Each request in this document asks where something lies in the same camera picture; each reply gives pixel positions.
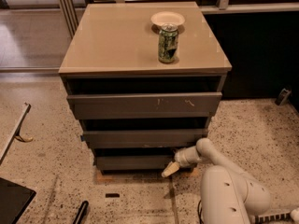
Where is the grey middle drawer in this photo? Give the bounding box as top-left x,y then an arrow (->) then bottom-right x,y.
83,129 -> 208,148

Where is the small black floor marker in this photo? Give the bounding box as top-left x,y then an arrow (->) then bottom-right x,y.
106,193 -> 120,198

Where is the black curved handle object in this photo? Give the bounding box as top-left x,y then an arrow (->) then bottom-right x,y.
72,201 -> 89,224

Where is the grey top drawer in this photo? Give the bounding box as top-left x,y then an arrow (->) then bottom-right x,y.
67,92 -> 221,119

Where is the grey drawer cabinet beige top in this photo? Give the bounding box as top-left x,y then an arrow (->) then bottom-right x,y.
59,5 -> 232,165

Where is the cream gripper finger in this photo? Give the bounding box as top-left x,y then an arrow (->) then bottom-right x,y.
162,161 -> 179,177

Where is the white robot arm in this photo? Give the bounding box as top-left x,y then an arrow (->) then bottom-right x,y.
162,138 -> 271,224

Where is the green soda can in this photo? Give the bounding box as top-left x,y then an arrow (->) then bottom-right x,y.
158,23 -> 178,63

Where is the metal railing frame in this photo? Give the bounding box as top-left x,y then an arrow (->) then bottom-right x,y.
60,0 -> 299,36

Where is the grey power strip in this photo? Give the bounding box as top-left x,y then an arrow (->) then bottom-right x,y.
249,208 -> 299,224

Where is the small grey floor device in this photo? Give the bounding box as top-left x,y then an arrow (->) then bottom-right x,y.
275,89 -> 292,105

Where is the white paper bowl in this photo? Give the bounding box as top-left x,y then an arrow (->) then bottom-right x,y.
150,11 -> 185,26

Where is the grey drawer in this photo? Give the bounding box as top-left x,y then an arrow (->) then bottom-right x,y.
67,92 -> 221,119
83,129 -> 208,148
95,155 -> 173,171

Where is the black cable loop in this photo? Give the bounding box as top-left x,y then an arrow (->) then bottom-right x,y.
196,200 -> 204,224

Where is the grey bottom drawer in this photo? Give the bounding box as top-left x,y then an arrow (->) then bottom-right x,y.
95,155 -> 173,171

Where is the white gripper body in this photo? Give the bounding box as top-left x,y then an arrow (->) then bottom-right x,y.
175,146 -> 202,167

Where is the black panel corner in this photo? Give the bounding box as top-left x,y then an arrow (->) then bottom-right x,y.
0,178 -> 36,224

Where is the grey table edge with leg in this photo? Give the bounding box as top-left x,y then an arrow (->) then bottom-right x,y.
0,103 -> 33,165

